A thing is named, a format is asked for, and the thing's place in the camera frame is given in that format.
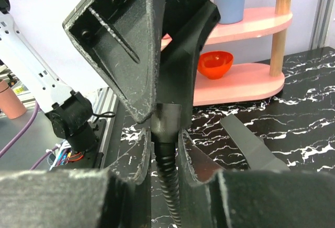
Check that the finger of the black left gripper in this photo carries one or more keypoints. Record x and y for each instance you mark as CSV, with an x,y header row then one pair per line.
x,y
121,41
189,23

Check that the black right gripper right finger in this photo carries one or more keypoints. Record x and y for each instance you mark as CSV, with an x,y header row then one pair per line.
x,y
213,197

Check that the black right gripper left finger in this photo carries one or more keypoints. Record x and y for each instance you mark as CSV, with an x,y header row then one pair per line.
x,y
116,196

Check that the grey faucet with brass fittings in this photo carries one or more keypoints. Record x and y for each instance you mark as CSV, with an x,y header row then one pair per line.
x,y
256,153

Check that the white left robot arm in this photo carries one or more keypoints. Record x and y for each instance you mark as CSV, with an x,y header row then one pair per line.
x,y
67,109

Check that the orange plastic bowl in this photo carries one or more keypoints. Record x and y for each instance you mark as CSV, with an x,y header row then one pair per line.
x,y
215,64

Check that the pink two-tier wooden shelf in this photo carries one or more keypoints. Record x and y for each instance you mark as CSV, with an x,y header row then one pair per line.
x,y
248,81

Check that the black marble pattern mat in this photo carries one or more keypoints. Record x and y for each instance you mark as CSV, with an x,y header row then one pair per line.
x,y
297,125

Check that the pink cylinder container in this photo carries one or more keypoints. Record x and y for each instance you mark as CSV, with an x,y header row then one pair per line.
x,y
10,105

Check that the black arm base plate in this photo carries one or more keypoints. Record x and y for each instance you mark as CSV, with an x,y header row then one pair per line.
x,y
96,144

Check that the aluminium frame rail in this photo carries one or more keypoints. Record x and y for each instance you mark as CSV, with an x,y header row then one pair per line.
x,y
103,100

